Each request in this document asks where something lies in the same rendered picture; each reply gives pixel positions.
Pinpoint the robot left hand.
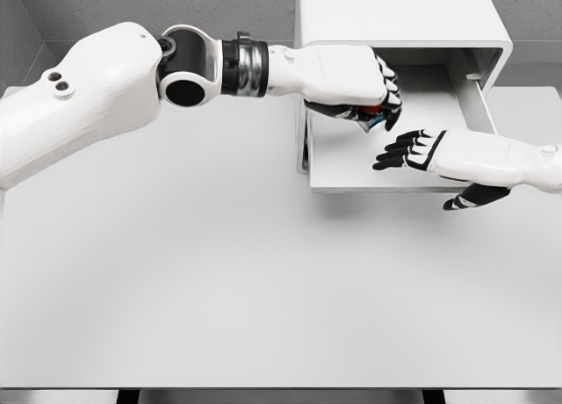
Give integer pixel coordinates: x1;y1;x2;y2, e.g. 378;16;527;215
300;43;404;133

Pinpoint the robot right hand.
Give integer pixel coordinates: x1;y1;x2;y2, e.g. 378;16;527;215
371;128;536;213

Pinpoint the red and blue load switch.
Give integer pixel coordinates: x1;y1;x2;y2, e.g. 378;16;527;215
357;105;387;135

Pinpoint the white cabinet drawer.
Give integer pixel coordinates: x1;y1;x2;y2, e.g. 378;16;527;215
306;63;500;196

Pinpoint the white tabletop storage cabinet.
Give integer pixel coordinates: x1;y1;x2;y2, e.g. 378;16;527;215
292;0;515;175

